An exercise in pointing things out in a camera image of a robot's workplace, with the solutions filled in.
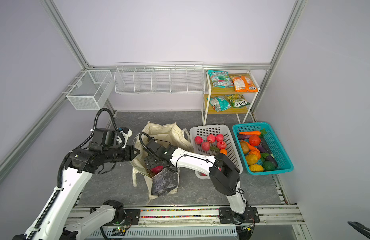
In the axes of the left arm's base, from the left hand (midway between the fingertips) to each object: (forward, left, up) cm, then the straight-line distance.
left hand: (138, 154), depth 69 cm
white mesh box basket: (+48, +37, +2) cm, 60 cm away
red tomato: (+15, -66, -18) cm, 70 cm away
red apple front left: (+14, -35, -20) cm, 42 cm away
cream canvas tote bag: (+14, -16, -5) cm, 22 cm away
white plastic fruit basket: (+24, -34, -18) cm, 46 cm away
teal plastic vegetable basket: (-2, -78, -18) cm, 80 cm away
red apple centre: (+14, -45, -20) cm, 51 cm away
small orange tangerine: (+9, -45, -19) cm, 50 cm away
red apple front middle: (+19, -39, -20) cm, 48 cm away
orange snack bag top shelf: (+35, -57, +11) cm, 68 cm away
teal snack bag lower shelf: (+38, -46, -6) cm, 60 cm away
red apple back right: (+20, -45, -20) cm, 53 cm away
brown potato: (+12, -60, -20) cm, 64 cm away
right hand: (+4, -4, -14) cm, 15 cm away
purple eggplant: (+10, -71, -21) cm, 75 cm away
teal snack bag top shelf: (+42, -45, +10) cm, 62 cm away
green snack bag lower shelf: (+41, -59, -7) cm, 72 cm away
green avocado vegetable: (-2, -69, -19) cm, 71 cm away
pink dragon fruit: (-3, -7, -11) cm, 13 cm away
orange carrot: (+22, -68, -20) cm, 74 cm away
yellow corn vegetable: (-3, -62, -20) cm, 65 cm away
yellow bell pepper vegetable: (+1, -59, -16) cm, 62 cm away
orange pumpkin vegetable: (+7, -65, -20) cm, 68 cm away
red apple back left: (+19, -31, -20) cm, 41 cm away
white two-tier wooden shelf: (+33, -49, +7) cm, 59 cm away
